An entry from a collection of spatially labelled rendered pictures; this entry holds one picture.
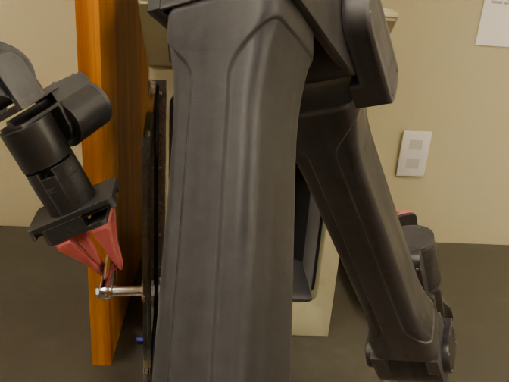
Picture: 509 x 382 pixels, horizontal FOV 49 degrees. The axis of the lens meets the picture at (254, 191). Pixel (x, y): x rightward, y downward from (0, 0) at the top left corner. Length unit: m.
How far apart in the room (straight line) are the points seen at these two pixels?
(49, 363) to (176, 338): 0.75
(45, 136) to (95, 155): 0.18
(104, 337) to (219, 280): 0.71
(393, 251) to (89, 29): 0.48
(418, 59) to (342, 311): 0.59
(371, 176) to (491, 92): 1.03
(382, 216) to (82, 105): 0.37
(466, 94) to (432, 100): 0.08
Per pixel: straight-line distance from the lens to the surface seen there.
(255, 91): 0.25
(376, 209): 0.42
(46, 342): 1.03
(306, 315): 1.01
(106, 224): 0.64
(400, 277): 0.48
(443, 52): 1.36
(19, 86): 0.61
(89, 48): 0.75
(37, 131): 0.62
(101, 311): 0.90
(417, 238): 0.63
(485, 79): 1.41
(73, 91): 0.67
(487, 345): 1.13
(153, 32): 0.75
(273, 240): 0.24
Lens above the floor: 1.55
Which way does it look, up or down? 22 degrees down
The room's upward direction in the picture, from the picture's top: 4 degrees clockwise
